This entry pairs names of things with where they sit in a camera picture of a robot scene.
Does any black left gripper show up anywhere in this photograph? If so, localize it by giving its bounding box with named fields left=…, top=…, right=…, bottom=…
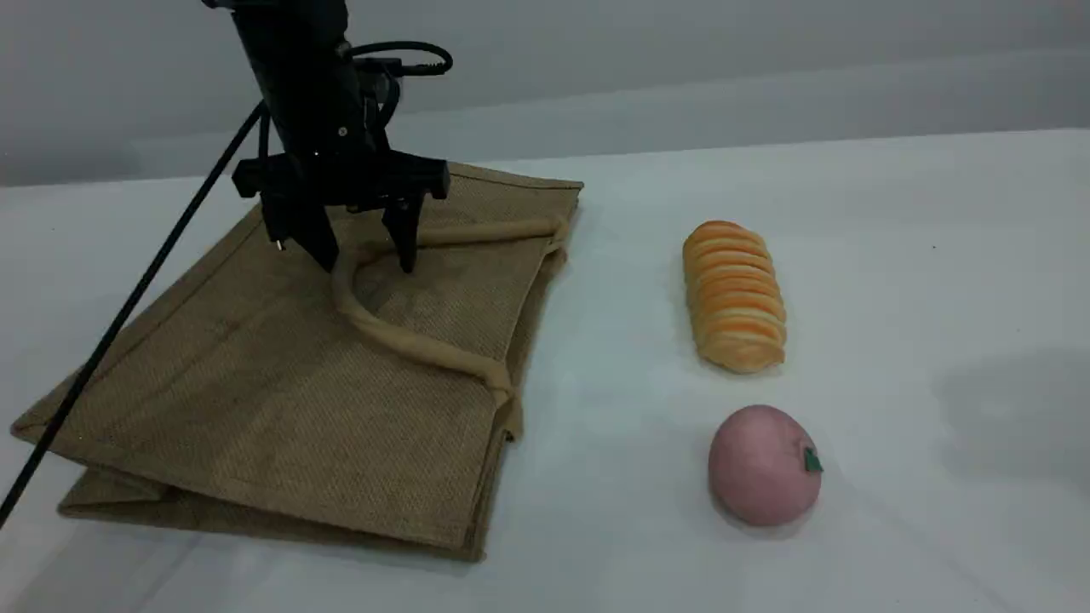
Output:
left=232, top=119, right=450, bottom=275

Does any brown jute tote bag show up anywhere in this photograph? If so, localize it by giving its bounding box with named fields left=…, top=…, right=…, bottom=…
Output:
left=10, top=162, right=585, bottom=563

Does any long ridged bread loaf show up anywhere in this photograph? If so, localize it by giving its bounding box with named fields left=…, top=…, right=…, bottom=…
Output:
left=681, top=220, right=788, bottom=375

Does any pink peach with green leaf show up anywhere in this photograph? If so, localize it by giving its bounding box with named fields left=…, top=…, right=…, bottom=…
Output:
left=707, top=404, right=825, bottom=529

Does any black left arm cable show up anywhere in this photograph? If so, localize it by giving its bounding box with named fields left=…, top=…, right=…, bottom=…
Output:
left=0, top=40, right=454, bottom=524

